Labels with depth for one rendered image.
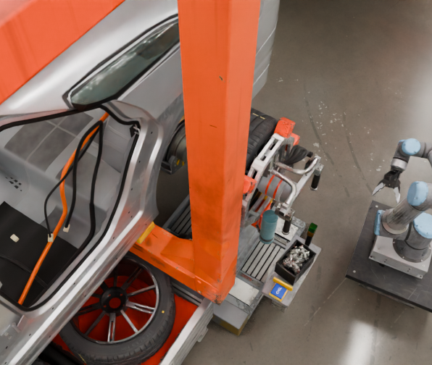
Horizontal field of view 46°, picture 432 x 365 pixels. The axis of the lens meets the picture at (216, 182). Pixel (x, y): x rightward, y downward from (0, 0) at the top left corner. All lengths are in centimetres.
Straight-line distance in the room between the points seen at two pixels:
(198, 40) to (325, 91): 325
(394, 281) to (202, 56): 225
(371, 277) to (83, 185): 178
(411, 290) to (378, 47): 256
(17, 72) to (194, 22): 65
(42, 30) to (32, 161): 208
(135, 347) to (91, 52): 153
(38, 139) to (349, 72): 288
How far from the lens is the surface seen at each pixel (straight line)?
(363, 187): 402
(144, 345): 283
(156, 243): 285
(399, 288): 333
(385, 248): 331
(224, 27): 133
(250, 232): 340
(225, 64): 140
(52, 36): 86
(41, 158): 287
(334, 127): 433
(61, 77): 195
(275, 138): 270
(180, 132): 286
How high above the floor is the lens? 318
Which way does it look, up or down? 55 degrees down
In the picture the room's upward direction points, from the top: 1 degrees clockwise
